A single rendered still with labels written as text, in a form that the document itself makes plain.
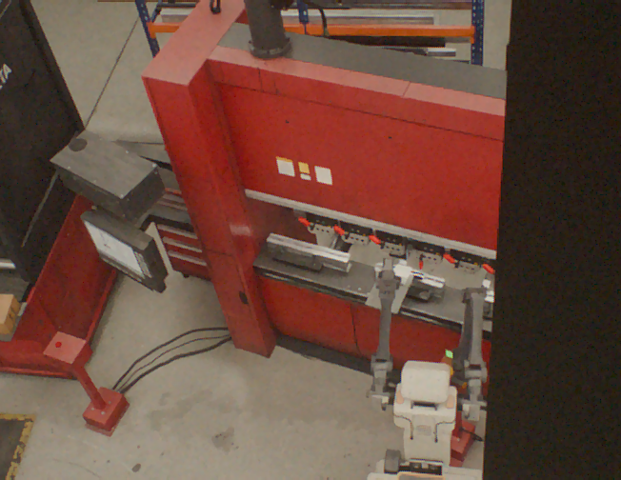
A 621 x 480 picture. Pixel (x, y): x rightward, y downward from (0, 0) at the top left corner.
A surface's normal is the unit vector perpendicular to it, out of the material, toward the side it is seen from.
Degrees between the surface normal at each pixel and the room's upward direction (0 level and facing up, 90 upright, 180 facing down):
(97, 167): 0
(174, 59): 0
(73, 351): 0
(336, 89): 90
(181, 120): 90
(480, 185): 90
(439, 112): 90
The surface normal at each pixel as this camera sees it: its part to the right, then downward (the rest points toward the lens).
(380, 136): -0.40, 0.74
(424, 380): -0.21, 0.14
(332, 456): -0.12, -0.63
